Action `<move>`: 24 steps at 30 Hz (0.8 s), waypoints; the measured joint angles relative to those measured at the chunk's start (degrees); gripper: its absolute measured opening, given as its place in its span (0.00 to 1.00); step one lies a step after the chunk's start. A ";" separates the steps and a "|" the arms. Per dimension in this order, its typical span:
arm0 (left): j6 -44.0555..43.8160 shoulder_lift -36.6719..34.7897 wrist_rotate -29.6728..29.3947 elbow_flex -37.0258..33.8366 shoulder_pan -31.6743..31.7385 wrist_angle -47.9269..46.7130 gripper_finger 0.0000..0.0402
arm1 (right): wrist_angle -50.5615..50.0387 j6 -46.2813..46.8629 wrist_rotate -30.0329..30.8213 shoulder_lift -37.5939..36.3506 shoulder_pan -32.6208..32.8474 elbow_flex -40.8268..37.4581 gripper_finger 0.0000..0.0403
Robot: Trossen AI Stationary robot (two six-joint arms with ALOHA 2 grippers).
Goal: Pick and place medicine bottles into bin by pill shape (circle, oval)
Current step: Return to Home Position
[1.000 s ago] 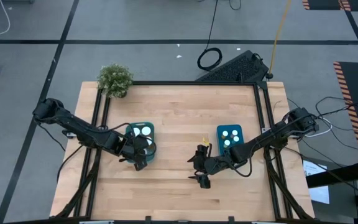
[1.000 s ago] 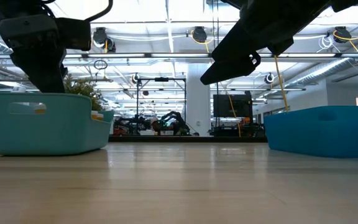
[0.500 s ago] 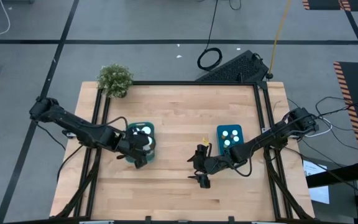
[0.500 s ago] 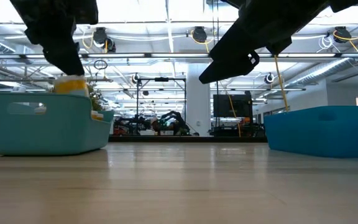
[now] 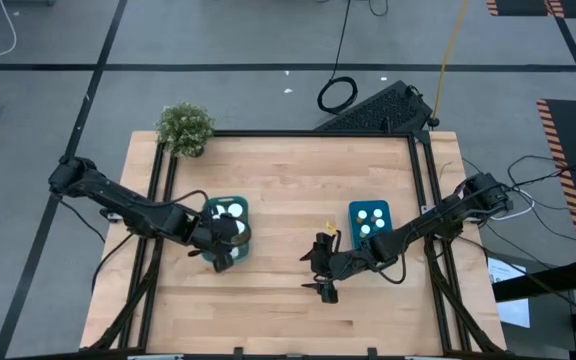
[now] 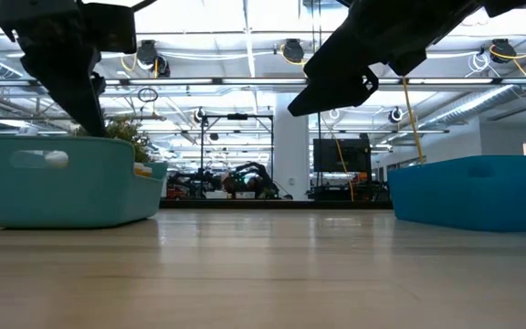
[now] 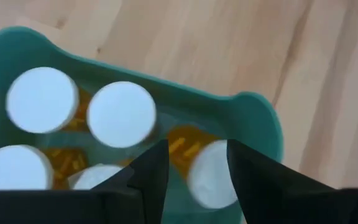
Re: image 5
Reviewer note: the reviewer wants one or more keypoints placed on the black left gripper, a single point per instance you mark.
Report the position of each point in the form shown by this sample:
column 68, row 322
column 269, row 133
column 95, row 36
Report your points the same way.
column 218, row 235

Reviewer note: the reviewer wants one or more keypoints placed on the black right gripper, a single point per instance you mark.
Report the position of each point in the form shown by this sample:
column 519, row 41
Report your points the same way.
column 330, row 265

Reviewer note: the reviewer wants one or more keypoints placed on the large pale yellow pill bottle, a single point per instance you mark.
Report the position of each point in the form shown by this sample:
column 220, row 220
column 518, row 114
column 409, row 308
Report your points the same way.
column 235, row 251

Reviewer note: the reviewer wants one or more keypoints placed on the small bluish pill bottle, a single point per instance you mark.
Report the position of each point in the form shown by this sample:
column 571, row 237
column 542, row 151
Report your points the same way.
column 378, row 213

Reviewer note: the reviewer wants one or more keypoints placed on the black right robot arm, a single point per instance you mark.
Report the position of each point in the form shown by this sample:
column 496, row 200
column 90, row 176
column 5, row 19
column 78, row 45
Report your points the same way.
column 428, row 220

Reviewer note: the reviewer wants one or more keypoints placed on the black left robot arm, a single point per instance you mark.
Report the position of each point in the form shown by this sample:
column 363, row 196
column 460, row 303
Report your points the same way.
column 118, row 200

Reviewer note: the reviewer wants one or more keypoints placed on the teal plastic bin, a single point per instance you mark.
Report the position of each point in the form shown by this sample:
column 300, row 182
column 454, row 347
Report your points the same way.
column 207, row 207

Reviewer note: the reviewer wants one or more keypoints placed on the blue plastic bin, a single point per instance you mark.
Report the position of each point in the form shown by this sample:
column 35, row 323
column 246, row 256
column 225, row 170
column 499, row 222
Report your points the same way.
column 354, row 240

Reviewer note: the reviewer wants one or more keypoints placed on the small green potted plant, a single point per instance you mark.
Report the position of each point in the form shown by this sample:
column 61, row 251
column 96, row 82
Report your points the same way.
column 185, row 129

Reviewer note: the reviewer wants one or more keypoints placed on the black perforated computer case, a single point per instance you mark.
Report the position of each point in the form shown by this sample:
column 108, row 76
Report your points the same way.
column 378, row 107

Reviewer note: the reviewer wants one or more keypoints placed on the white paper sheet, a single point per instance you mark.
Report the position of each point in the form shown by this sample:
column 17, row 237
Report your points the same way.
column 515, row 312

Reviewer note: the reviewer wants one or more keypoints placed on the black metal beam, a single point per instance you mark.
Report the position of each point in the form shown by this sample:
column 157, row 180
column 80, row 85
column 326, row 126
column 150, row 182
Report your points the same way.
column 543, row 282

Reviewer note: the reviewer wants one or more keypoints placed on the narrow hazard striped floor mat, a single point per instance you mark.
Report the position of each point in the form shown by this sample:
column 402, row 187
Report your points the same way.
column 518, row 7

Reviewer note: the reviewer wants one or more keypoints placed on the silver left arm base bracket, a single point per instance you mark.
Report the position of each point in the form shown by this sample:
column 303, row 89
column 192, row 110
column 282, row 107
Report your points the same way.
column 113, row 216

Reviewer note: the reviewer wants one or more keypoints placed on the black aluminium table frame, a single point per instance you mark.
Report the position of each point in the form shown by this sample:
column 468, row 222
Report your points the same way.
column 268, row 133

